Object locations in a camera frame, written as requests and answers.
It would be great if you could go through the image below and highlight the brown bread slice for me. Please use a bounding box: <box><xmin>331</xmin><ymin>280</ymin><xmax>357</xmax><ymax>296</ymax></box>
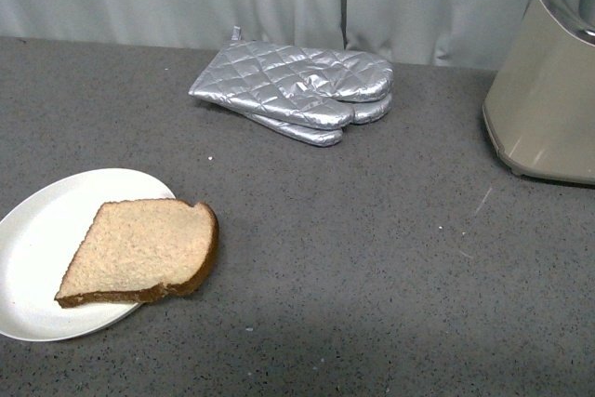
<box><xmin>55</xmin><ymin>199</ymin><xmax>219</xmax><ymax>309</ymax></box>

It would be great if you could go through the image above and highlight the beige chrome toaster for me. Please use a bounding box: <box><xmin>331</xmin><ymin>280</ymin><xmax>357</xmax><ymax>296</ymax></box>
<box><xmin>483</xmin><ymin>0</ymin><xmax>594</xmax><ymax>184</ymax></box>

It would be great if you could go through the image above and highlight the lower silver quilted oven mitt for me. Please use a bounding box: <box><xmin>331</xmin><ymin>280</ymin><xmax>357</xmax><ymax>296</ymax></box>
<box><xmin>240</xmin><ymin>94</ymin><xmax>392</xmax><ymax>147</ymax></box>

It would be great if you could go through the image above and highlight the white oval plate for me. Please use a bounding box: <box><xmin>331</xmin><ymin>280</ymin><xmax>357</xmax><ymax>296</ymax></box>
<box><xmin>1</xmin><ymin>168</ymin><xmax>174</xmax><ymax>342</ymax></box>

